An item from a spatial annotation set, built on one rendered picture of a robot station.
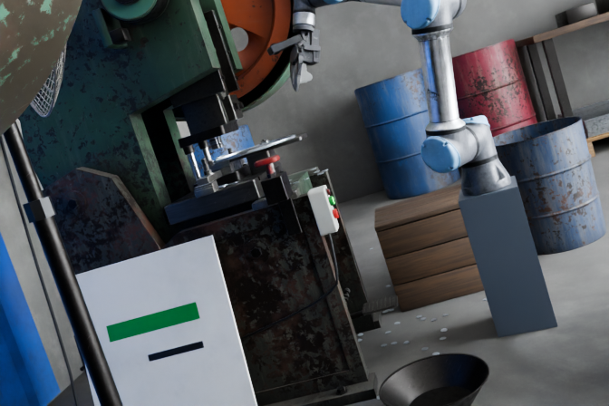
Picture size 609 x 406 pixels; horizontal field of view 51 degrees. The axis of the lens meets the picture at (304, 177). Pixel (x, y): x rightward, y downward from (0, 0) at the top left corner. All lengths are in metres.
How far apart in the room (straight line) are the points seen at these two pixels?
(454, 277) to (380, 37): 3.19
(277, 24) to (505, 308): 1.28
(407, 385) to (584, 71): 4.03
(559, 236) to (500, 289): 0.73
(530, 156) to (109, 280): 1.64
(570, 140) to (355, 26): 3.01
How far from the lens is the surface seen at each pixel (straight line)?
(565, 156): 2.72
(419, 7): 1.84
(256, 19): 2.52
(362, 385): 2.01
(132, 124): 2.06
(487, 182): 2.02
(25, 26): 0.78
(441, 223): 2.47
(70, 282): 1.43
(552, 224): 2.75
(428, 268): 2.51
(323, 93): 5.42
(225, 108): 2.11
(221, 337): 1.96
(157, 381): 2.06
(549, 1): 5.55
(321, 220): 1.86
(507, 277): 2.08
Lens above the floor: 0.86
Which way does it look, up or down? 6 degrees down
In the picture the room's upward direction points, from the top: 18 degrees counter-clockwise
